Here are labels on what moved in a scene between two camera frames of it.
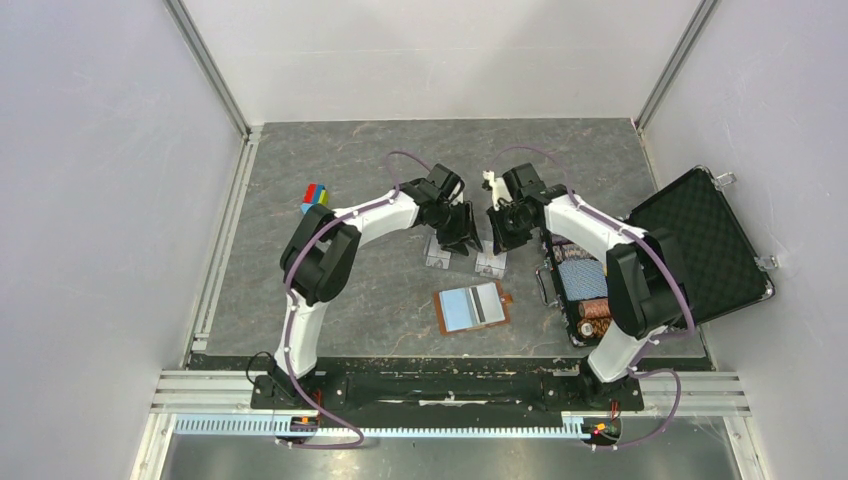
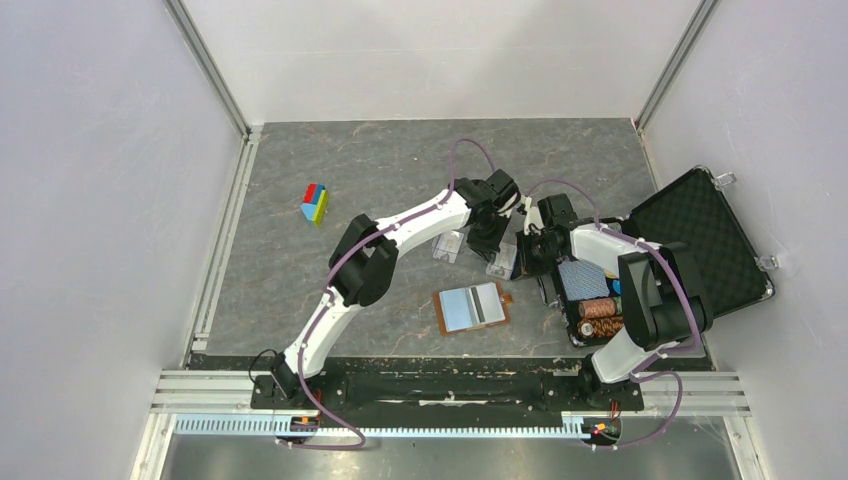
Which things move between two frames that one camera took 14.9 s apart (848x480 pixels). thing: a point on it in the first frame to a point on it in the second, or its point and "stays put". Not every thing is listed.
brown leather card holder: [470, 308] stays put
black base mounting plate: [434, 390] stays put
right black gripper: [503, 241] to [523, 263]
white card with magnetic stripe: [486, 303] stays put
